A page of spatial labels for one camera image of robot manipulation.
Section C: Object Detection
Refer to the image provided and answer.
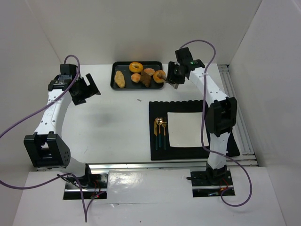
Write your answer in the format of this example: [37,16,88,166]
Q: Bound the metal tongs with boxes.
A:
[158,74,179,89]

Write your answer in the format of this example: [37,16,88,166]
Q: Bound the orange glazed donut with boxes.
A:
[153,70,166,84]

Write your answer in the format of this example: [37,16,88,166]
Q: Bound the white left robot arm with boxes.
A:
[24,64,100,188]

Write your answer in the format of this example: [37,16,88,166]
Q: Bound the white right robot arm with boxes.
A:
[166,47,237,182]

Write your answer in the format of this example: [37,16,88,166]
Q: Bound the oblong tan bread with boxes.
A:
[114,71,126,88]

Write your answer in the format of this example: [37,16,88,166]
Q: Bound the round sandwich bun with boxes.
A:
[143,68,155,76]

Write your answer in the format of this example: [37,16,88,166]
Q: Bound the black baking tray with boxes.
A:
[110,61,165,91]

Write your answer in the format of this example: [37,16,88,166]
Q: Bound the orange donut on tray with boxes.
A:
[129,62,143,73]

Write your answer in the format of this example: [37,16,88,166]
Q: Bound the small round bun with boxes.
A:
[131,73,141,83]

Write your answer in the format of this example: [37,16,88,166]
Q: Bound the black scalloped placemat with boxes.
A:
[148,99,241,161]

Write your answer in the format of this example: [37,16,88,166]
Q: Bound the white square plate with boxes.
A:
[167,112,202,148]

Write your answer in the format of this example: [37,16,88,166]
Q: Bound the gold spoon green handle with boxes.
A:
[157,117,163,148]

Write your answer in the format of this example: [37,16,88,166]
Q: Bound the gold knife green handle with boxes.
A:
[154,118,158,150]

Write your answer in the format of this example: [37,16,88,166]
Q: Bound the gold fork green handle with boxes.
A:
[162,117,167,150]

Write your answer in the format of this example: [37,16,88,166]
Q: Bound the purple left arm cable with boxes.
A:
[0,55,104,223]

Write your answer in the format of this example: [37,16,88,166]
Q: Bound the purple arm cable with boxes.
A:
[0,55,104,223]
[180,40,253,207]

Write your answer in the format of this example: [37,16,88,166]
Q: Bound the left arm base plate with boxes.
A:
[63,172,108,200]

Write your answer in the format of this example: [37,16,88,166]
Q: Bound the aluminium rail frame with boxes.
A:
[35,64,259,171]

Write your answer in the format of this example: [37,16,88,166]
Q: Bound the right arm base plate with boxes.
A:
[186,170,235,198]

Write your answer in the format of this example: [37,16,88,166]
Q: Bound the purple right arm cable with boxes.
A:
[180,40,253,207]

